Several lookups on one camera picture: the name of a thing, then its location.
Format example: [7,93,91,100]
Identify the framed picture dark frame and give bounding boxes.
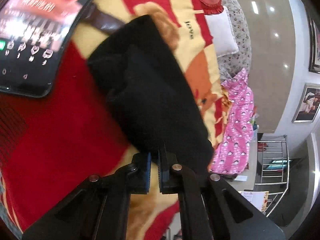
[308,16,320,74]

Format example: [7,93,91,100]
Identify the smartphone with lit screen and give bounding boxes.
[1,0,93,98]

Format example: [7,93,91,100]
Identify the white pillow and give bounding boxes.
[205,6,239,57]

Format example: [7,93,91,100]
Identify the steel stair railing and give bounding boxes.
[254,135,291,217]

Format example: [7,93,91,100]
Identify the red yellow checked blanket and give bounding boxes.
[1,0,231,238]

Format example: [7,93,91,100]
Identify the wedding photo on wall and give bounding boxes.
[292,83,320,124]

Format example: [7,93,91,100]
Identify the black pants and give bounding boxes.
[87,15,213,174]

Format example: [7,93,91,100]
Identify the pink penguin quilt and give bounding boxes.
[208,68,254,176]

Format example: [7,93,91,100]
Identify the floral headboard cover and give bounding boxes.
[217,0,252,82]

